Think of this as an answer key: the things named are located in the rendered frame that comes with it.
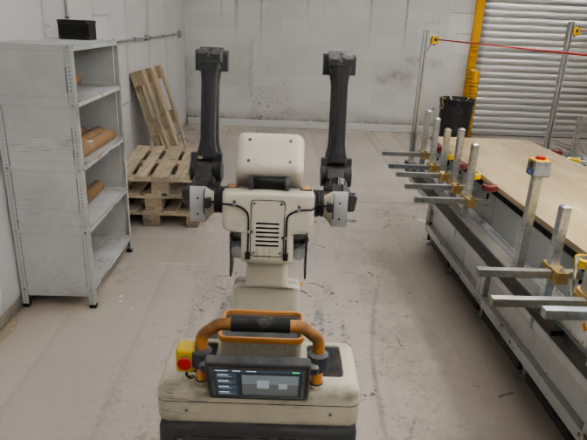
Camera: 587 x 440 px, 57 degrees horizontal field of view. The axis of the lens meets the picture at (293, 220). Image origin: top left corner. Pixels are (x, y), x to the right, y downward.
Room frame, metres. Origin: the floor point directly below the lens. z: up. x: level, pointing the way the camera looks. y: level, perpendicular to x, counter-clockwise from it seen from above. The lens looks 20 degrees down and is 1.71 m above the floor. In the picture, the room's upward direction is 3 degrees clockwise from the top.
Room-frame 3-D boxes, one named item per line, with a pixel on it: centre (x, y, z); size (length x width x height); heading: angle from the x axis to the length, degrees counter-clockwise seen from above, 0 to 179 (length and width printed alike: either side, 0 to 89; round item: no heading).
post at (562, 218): (1.94, -1.03, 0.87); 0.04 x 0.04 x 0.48; 2
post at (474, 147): (2.94, -0.99, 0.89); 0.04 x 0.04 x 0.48; 2
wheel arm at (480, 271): (1.90, -0.94, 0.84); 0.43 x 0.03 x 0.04; 92
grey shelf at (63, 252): (3.35, 1.44, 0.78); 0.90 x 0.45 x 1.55; 2
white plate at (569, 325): (1.72, -1.01, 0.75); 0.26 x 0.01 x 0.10; 2
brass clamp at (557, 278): (1.92, -1.03, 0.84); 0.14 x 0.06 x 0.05; 2
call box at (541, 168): (2.20, -1.02, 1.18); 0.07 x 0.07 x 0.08; 2
